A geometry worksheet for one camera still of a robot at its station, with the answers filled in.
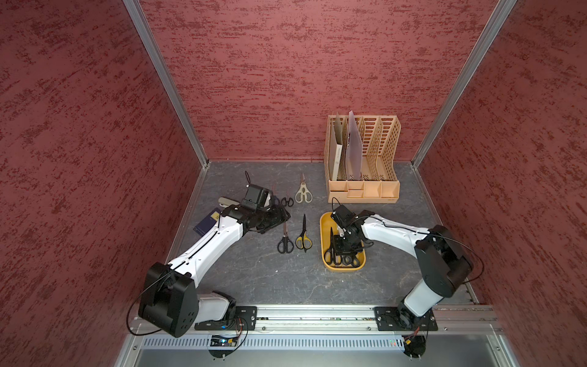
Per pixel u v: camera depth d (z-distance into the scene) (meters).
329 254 0.87
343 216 0.73
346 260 0.85
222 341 0.71
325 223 0.90
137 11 0.71
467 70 0.85
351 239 0.74
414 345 0.74
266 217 0.71
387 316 0.74
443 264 0.46
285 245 0.92
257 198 0.64
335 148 0.87
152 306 0.42
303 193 1.07
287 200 1.05
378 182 1.02
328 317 0.76
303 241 0.92
